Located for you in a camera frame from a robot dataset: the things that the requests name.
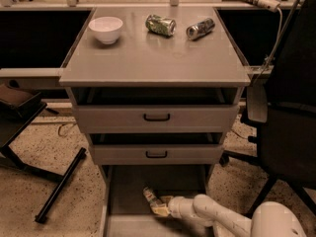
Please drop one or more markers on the white ceramic bowl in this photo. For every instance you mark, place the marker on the white ceramic bowl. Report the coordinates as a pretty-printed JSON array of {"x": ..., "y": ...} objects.
[{"x": 106, "y": 29}]

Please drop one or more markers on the grey drawer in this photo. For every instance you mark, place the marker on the grey drawer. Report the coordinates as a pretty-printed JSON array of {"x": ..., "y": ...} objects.
[
  {"x": 126, "y": 212},
  {"x": 135, "y": 154},
  {"x": 128, "y": 119}
]

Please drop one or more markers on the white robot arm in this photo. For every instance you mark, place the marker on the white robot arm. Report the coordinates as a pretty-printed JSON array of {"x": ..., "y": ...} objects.
[{"x": 270, "y": 219}]

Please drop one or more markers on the black drawer handle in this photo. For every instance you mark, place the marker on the black drawer handle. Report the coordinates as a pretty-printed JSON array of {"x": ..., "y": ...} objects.
[
  {"x": 153, "y": 118},
  {"x": 156, "y": 155}
]

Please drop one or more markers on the black middle drawer handle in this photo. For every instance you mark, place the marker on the black middle drawer handle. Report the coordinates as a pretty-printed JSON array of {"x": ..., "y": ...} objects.
[{"x": 156, "y": 155}]

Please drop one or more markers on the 7up can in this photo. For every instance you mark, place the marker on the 7up can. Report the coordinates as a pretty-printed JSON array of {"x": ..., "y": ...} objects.
[{"x": 152, "y": 199}]

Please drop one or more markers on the silver soda can on counter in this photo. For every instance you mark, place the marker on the silver soda can on counter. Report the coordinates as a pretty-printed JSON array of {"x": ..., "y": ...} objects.
[{"x": 200, "y": 29}]

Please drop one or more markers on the green soda can on counter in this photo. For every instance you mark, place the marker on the green soda can on counter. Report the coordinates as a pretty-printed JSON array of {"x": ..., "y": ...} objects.
[{"x": 160, "y": 25}]

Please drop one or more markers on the top grey drawer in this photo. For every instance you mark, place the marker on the top grey drawer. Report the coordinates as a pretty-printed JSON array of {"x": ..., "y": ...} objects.
[{"x": 128, "y": 119}]

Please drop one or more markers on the black office chair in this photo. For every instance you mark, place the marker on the black office chair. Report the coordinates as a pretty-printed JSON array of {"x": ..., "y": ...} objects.
[{"x": 283, "y": 112}]

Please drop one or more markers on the dark box on side table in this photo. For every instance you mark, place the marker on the dark box on side table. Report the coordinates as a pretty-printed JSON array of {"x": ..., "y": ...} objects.
[{"x": 17, "y": 103}]

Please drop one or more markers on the grey drawer cabinet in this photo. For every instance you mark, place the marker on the grey drawer cabinet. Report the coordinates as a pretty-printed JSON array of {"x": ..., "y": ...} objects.
[{"x": 146, "y": 69}]

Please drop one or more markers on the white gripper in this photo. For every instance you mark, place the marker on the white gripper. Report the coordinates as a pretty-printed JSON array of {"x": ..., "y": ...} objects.
[{"x": 176, "y": 205}]

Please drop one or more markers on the black top drawer handle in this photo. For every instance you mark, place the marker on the black top drawer handle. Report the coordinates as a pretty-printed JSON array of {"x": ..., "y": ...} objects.
[{"x": 153, "y": 118}]

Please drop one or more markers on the bottom grey drawer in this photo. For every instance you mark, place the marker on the bottom grey drawer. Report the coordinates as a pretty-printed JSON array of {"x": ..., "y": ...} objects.
[{"x": 126, "y": 212}]

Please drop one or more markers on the middle grey drawer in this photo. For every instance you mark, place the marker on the middle grey drawer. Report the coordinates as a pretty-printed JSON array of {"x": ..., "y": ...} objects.
[{"x": 135, "y": 154}]

